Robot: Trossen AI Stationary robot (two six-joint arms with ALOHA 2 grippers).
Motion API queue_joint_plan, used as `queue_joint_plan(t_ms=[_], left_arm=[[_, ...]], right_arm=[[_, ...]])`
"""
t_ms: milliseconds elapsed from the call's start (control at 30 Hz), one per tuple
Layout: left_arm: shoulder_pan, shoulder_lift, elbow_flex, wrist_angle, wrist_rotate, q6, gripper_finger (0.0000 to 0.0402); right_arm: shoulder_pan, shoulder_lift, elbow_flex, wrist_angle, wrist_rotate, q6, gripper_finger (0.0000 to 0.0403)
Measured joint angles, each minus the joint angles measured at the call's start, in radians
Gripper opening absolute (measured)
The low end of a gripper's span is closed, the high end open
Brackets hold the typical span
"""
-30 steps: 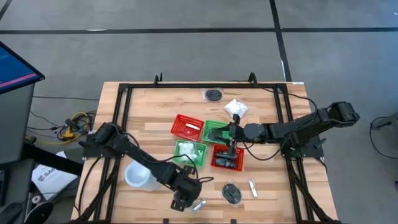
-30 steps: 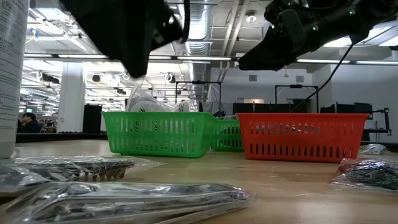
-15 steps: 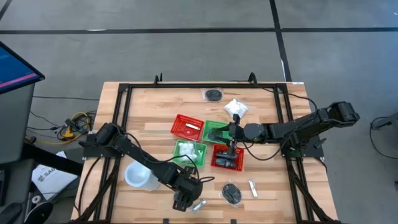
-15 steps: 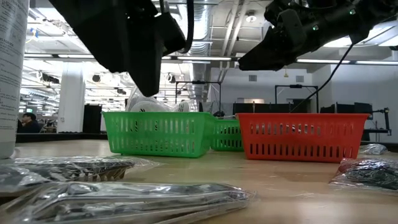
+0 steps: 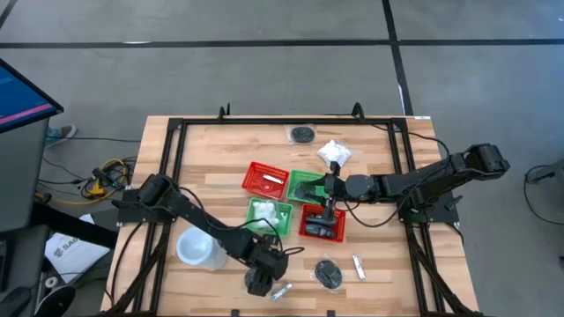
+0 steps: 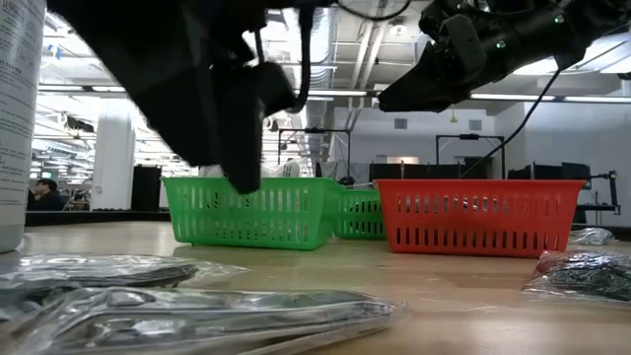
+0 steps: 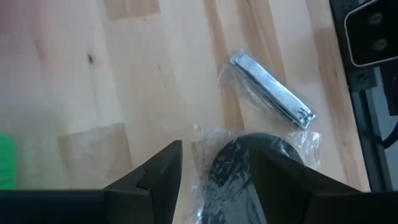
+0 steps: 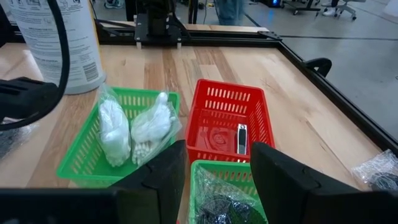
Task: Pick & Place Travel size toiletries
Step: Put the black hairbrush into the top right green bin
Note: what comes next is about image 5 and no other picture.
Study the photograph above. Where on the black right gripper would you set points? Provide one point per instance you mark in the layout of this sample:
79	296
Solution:
337	187

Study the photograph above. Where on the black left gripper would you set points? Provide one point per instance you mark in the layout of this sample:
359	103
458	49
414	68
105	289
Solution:
271	264

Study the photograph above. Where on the bagged silver nail clipper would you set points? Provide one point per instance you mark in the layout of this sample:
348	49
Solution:
358	267
280	291
273	179

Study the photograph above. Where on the dark grey travel bottle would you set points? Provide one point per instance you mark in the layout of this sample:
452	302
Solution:
315	219
318	230

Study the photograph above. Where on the clear bag white cotton balls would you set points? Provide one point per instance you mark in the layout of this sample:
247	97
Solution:
333	152

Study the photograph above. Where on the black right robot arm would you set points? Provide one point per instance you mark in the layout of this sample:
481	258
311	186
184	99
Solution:
410	182

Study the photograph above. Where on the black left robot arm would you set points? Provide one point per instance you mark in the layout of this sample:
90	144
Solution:
198	220

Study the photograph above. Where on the green plastic slotted basket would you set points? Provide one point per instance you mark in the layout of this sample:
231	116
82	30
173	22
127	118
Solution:
288	226
304	175

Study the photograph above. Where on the red plastic slotted basket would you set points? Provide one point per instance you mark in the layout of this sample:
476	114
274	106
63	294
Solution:
339	233
257	176

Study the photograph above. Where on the white plastic cup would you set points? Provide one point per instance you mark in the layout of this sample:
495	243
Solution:
196	246

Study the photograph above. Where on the white sticker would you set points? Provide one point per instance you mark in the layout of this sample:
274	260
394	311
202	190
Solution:
421	117

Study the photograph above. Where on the white printed paper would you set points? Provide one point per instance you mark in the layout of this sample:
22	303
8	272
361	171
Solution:
72	257

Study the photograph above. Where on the black stand base beam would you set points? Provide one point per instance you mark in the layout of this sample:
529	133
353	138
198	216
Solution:
75	226

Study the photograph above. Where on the white tape roll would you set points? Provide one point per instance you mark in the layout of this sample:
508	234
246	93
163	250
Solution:
51	282

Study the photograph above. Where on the grey office chair base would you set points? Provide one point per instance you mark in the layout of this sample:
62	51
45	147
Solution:
551	172

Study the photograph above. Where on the black office chair part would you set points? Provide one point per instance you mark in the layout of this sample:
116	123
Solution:
13	301

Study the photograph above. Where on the grey cabinet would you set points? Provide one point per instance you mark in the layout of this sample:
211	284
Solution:
22	176

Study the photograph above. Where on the monitor with blue screen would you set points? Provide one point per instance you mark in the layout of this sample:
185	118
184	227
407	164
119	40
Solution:
22	99

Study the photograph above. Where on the black aluminium table frame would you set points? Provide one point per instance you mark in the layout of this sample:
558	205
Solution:
286	120

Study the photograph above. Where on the black frame clamp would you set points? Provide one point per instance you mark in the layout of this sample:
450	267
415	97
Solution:
225	113
358	111

